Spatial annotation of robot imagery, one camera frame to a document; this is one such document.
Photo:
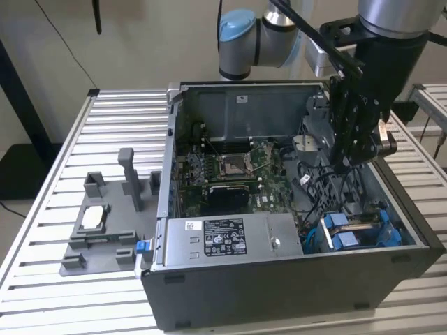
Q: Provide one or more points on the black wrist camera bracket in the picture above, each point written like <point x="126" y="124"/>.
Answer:
<point x="340" y="33"/>

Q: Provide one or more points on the black stand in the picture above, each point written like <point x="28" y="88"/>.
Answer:
<point x="24" y="132"/>

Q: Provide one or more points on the open black PC case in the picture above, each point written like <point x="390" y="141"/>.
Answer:
<point x="279" y="296"/>

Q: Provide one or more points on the silver CPU chip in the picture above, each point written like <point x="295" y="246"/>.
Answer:
<point x="93" y="217"/>

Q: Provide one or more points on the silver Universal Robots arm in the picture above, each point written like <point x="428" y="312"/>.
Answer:
<point x="244" y="45"/>

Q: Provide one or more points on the CPU socket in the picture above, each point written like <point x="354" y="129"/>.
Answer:
<point x="233" y="167"/>

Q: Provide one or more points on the grey parts rack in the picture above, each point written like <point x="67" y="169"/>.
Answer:
<point x="115" y="195"/>

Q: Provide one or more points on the blue case latch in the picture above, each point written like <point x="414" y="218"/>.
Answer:
<point x="141" y="247"/>

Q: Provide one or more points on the black graphics card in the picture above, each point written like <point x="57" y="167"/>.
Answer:
<point x="228" y="195"/>

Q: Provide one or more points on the grey fan bracket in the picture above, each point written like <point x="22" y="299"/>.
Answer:
<point x="309" y="146"/>

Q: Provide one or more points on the disk bay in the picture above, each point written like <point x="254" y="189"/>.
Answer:
<point x="363" y="244"/>

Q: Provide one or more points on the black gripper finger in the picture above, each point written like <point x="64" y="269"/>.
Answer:
<point x="366" y="136"/>
<point x="344" y="118"/>

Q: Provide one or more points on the green motherboard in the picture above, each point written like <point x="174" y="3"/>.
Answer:
<point x="269" y="195"/>

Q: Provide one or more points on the silver power supply unit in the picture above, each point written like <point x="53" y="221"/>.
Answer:
<point x="237" y="240"/>

